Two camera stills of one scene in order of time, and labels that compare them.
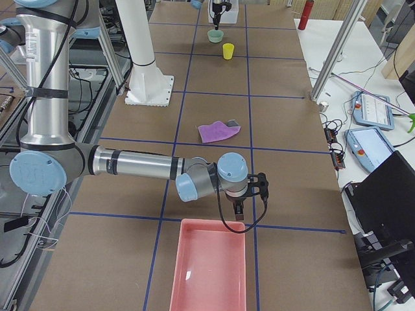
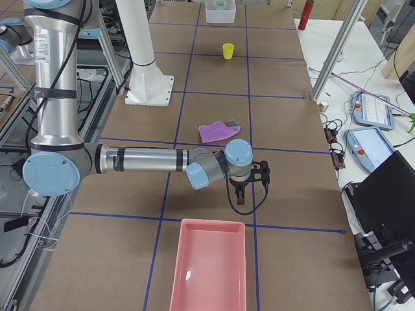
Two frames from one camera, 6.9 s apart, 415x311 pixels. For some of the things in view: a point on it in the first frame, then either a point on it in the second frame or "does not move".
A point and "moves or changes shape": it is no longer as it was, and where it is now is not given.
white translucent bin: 227,17 does not move
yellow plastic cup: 228,49 does not move
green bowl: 215,35 moves or changes shape
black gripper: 257,184 -> 264,172
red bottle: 305,14 does not move
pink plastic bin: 210,273 does not move
